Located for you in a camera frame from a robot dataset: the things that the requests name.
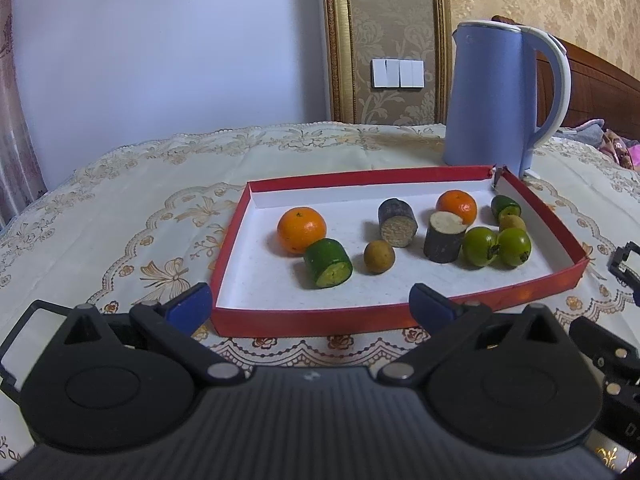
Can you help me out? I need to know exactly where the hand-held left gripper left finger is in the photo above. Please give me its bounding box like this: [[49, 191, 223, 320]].
[[62, 282, 246, 386]]

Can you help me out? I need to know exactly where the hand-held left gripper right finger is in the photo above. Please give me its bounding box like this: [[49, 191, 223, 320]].
[[377, 283, 573, 386]]

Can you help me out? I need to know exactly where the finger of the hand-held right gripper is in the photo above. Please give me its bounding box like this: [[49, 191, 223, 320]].
[[569, 315, 640, 378]]

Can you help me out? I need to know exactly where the dark sugarcane piece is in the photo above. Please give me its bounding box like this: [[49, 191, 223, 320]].
[[378, 198, 419, 249], [423, 211, 468, 264]]

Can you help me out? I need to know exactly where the green lime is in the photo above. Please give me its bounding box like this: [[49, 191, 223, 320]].
[[496, 228, 532, 267], [462, 226, 502, 268]]

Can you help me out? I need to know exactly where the mandarin orange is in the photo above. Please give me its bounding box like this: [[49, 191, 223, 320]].
[[277, 207, 327, 255], [436, 189, 478, 226]]

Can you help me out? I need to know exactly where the green cucumber piece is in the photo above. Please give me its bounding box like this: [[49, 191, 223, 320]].
[[491, 195, 522, 218], [303, 238, 353, 290]]

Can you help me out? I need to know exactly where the red shallow cardboard box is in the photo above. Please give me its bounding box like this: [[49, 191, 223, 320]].
[[209, 164, 588, 338]]

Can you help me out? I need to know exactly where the grey cloth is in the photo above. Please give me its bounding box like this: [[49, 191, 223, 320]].
[[555, 119, 606, 148]]

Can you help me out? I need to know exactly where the blue electric kettle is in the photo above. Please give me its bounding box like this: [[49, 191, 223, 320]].
[[442, 20, 572, 181]]

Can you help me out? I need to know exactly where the pink patterned curtain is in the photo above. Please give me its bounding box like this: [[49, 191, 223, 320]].
[[0, 0, 48, 228]]

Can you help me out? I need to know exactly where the white wall light switch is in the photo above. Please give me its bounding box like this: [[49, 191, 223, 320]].
[[370, 58, 425, 90]]

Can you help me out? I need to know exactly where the gold framed wall panel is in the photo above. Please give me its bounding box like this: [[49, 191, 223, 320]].
[[320, 0, 453, 126]]

